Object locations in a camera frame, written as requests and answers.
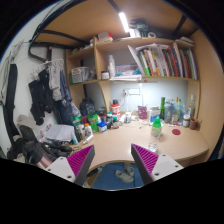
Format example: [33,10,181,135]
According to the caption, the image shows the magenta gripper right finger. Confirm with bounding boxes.
[131,144,182,185]

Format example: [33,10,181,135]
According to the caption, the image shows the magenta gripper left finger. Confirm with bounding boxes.
[46,145,95,186]

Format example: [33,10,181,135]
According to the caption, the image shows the small clear glass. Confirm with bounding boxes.
[149,143,158,152]

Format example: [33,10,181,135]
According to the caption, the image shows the grey slippers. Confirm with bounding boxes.
[115,163,134,183]

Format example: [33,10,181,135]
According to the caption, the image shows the silver metal tube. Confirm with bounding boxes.
[83,135,93,144]

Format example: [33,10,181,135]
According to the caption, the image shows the green capped plastic bottle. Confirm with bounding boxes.
[151,117,162,138]

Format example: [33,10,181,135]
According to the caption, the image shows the grey folded cloth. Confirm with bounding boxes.
[45,124,74,141]

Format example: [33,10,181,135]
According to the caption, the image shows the white bottle orange cap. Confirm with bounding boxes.
[84,123,93,136]

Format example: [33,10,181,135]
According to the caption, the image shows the dark red round coaster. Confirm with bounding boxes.
[172,129,181,135]

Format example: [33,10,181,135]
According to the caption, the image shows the blue and white box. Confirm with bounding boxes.
[98,122,107,133]

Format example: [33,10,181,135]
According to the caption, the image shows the green container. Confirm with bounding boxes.
[87,114,99,132]

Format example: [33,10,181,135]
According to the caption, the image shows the pile of dark clothes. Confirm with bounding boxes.
[7,125,72,165]

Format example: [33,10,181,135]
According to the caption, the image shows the hanging dark blue garment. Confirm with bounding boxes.
[56,71,81,125]

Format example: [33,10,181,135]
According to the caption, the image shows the white carton box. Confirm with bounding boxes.
[149,106,160,122]

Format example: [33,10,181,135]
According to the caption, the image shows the white pill bottle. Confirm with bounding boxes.
[124,112,131,123]

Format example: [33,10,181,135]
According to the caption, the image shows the pink patterned pouch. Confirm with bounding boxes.
[138,106,148,120]

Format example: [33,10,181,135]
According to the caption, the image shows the brown mug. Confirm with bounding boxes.
[189,118,200,130]

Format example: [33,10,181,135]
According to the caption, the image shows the grey spray bottle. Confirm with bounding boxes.
[164,99,173,123]

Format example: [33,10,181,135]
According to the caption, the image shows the dark green tall bottle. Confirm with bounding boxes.
[160,97,165,120]

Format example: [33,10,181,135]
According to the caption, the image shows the red and white canister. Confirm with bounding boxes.
[111,99,120,118]

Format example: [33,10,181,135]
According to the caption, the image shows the clear tall bottle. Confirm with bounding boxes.
[188,94,195,117]

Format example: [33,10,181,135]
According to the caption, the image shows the white power socket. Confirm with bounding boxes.
[123,88,141,96]

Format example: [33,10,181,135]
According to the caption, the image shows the hanging black garment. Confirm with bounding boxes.
[28,69,54,126]

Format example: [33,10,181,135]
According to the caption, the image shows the stack of white papers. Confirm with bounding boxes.
[110,75,142,82]

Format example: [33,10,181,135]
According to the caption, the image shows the clear plastic storage box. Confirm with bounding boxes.
[70,66,89,84]

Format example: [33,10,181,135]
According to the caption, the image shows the hanging grey garment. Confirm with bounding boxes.
[49,59,64,101]

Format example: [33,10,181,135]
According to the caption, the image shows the row of books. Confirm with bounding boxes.
[129,42,199,80]

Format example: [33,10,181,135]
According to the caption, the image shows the white bottle on shelf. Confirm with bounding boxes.
[108,55,116,78]

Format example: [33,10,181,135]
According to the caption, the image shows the roll of white tape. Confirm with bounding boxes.
[148,32,156,38]

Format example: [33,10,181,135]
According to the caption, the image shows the white fluorescent tube light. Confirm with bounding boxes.
[119,12,129,33]

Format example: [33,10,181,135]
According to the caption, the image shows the black bag strap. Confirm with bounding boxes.
[2,63,21,145]

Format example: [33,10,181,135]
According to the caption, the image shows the wooden wall shelf unit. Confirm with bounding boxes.
[64,35,202,118]

